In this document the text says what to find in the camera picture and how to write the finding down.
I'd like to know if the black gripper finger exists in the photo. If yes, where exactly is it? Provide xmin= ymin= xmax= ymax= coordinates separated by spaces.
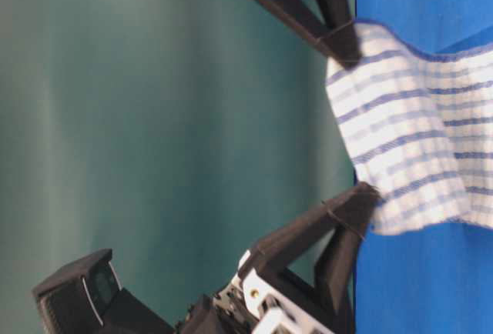
xmin=316 ymin=0 xmax=362 ymax=68

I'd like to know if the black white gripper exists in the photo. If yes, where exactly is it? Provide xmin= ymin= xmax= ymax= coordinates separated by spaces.
xmin=175 ymin=182 xmax=380 ymax=333

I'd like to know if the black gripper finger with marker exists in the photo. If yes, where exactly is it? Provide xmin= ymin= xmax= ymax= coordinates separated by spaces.
xmin=234 ymin=0 xmax=350 ymax=60

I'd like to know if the white blue striped towel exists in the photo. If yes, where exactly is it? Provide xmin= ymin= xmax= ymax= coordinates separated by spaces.
xmin=326 ymin=20 xmax=492 ymax=235

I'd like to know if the black wrist camera lower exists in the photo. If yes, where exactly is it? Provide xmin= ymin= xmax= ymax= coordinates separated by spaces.
xmin=32 ymin=249 xmax=174 ymax=334

